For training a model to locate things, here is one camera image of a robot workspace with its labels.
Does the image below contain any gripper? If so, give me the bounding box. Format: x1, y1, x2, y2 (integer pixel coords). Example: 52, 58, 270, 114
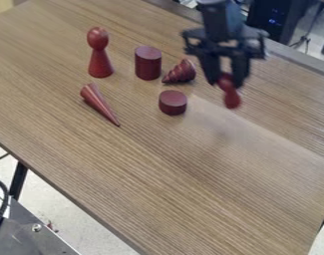
179, 25, 271, 90

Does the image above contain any short red cylinder block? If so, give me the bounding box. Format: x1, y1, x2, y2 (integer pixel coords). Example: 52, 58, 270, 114
157, 90, 190, 117

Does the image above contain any red smooth cone block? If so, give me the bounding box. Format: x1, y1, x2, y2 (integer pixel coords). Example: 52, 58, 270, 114
79, 83, 122, 128

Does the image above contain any tall red cylinder block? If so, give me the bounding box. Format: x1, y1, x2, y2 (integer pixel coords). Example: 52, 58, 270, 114
133, 45, 164, 82

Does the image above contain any black computer tower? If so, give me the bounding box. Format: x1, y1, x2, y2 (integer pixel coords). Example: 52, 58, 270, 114
245, 0, 322, 46

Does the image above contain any large red pawn-shaped block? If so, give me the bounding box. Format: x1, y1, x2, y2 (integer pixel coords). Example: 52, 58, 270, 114
85, 26, 116, 79

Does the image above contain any red ridged cone block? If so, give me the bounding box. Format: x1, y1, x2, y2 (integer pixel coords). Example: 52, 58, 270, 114
162, 58, 198, 84

